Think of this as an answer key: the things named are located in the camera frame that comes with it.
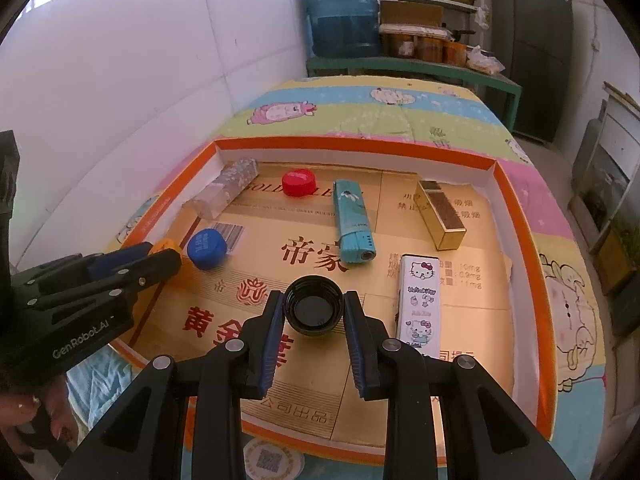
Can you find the person's left hand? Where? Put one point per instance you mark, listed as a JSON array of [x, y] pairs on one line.
[[57, 405]]

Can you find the teal lighter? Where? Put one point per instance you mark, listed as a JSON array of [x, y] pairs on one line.
[[352, 220]]

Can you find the cartoon printed blanket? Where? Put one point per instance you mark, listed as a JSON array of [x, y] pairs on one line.
[[350, 110]]

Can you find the yellow-orange bottle cap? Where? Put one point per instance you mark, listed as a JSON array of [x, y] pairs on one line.
[[165, 245]]

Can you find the blue water jug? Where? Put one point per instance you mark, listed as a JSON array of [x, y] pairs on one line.
[[340, 10]]

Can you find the gold lighter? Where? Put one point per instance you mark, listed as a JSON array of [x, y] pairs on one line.
[[442, 217]]

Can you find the brown glass jar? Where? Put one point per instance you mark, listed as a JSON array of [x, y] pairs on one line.
[[430, 49], [400, 46]]

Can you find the blue bottle cap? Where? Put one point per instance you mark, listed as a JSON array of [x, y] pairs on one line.
[[206, 248]]

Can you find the clear lighter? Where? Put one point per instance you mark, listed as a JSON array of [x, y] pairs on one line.
[[225, 186]]

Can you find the red bottle cap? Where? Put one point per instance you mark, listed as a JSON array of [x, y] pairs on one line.
[[298, 182]]

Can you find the brown cardboard box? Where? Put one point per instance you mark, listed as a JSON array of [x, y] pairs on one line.
[[411, 12]]

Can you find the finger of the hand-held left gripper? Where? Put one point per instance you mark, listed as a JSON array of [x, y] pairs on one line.
[[125, 282], [115, 259]]

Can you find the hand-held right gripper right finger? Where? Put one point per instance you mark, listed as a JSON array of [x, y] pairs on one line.
[[352, 345]]

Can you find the orange lidded jar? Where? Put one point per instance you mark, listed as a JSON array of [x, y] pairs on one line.
[[455, 52]]

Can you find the gold printed cardboard sheet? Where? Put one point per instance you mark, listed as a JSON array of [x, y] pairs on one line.
[[310, 260]]

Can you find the black bottle cap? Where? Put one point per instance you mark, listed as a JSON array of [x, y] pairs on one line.
[[312, 310]]

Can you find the white cartoon print lighter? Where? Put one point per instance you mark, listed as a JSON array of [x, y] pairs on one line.
[[418, 305]]

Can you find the plastic bag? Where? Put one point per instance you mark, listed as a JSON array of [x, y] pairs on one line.
[[485, 60]]

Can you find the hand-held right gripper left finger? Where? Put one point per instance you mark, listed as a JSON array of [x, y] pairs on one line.
[[274, 340]]

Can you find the dark grey refrigerator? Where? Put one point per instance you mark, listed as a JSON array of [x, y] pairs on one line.
[[532, 50]]

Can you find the orange rimmed cardboard box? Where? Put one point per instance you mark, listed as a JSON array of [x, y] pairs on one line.
[[522, 285]]

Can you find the white side cabinet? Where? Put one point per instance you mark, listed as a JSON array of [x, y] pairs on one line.
[[615, 160]]

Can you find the green shelf unit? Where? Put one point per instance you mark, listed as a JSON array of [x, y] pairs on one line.
[[410, 66]]

